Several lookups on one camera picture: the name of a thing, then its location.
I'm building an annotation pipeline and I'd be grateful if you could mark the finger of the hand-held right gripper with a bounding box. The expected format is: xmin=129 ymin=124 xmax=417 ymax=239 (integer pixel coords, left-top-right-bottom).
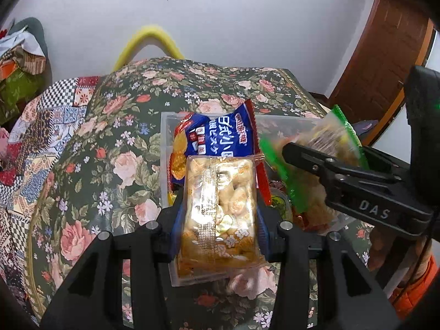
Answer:
xmin=361 ymin=146 xmax=411 ymax=180
xmin=282 ymin=142 xmax=397 ymax=185

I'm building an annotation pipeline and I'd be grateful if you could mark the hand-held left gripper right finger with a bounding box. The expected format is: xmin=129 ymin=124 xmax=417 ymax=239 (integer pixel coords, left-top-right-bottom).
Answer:
xmin=254 ymin=201 xmax=403 ymax=330

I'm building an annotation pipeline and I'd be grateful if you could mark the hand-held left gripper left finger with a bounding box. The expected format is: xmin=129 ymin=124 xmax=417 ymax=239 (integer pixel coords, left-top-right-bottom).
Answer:
xmin=39 ymin=197 xmax=188 ymax=330

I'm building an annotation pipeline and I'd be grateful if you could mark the green-edged clear snack packet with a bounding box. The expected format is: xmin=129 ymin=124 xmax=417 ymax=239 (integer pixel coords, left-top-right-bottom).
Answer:
xmin=259 ymin=105 xmax=370 ymax=231

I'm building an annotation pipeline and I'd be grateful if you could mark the green jelly cup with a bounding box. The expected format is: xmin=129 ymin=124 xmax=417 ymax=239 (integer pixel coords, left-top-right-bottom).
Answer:
xmin=271 ymin=192 xmax=294 ymax=222

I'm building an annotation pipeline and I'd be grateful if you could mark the orange-edged clear cracker packet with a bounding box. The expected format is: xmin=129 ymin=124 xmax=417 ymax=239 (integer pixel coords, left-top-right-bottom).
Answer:
xmin=175 ymin=155 xmax=272 ymax=279

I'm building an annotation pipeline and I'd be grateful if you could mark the clear plastic box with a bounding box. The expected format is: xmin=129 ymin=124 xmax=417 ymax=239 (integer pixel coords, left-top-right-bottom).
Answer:
xmin=160 ymin=112 xmax=348 ymax=287

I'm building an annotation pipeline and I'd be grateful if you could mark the blue biscuit packet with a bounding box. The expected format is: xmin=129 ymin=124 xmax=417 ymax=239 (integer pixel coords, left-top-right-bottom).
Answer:
xmin=170 ymin=100 xmax=270 ymax=207

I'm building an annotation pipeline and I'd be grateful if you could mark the person's right forearm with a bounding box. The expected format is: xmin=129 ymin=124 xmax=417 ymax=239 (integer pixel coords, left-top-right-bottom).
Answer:
xmin=368 ymin=235 xmax=440 ymax=312

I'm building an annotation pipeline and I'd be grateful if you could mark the floral blanket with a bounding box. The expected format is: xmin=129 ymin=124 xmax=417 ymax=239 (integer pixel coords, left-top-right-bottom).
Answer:
xmin=26 ymin=57 xmax=379 ymax=330

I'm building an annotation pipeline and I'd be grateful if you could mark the wooden door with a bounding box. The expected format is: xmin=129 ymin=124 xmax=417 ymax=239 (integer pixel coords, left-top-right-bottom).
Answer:
xmin=328 ymin=0 xmax=435 ymax=147

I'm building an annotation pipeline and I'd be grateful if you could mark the patchwork quilt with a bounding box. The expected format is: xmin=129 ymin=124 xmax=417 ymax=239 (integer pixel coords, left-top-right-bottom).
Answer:
xmin=0 ymin=76 xmax=104 ymax=303

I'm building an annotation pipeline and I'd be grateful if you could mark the pile of patterned cloth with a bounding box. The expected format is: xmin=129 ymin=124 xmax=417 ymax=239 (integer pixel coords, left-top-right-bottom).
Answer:
xmin=0 ymin=17 xmax=52 ymax=124

